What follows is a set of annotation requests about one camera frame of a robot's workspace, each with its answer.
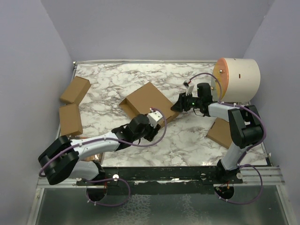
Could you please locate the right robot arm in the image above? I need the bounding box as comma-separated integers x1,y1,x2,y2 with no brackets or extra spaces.
171,82,265,183

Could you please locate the aluminium frame profile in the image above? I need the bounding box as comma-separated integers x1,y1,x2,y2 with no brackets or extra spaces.
37,176,77,188

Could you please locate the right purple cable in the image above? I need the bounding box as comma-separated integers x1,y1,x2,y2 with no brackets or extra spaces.
187,73,268,204

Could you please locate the cardboard box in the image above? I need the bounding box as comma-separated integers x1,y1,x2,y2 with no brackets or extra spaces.
119,82,179,123
59,104,83,136
60,76,91,105
206,118,232,149

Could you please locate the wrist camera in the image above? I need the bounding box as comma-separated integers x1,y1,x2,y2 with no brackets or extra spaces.
147,108,163,128
183,80,195,96

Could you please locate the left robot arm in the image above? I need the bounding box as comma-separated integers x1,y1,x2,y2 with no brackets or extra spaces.
38,111,164,185

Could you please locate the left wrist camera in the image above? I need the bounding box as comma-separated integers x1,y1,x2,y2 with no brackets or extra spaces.
147,108,163,128

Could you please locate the white cylinder container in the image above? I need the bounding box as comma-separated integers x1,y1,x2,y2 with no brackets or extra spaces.
211,58,261,103

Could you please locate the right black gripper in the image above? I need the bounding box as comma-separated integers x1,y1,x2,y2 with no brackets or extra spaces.
171,91,202,113

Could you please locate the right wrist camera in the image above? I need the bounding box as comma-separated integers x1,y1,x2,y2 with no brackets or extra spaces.
183,80,195,96

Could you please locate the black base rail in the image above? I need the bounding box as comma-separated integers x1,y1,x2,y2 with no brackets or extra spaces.
77,166,242,195

